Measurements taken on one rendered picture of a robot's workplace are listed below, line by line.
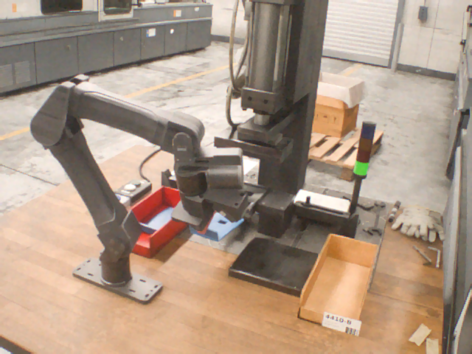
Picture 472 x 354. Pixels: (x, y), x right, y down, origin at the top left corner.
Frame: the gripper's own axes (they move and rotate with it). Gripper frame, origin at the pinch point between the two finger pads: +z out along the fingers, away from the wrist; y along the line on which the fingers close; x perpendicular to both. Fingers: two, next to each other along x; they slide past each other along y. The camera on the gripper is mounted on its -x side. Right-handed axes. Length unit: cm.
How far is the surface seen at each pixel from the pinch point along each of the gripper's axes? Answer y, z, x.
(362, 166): 41.3, 10.4, -25.7
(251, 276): -1.6, 9.5, -11.8
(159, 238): -0.9, 8.5, 12.2
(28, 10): 308, 146, 437
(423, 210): 50, 30, -46
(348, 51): 833, 457, 142
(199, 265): -2.2, 11.5, 1.2
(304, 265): 7.8, 12.9, -21.0
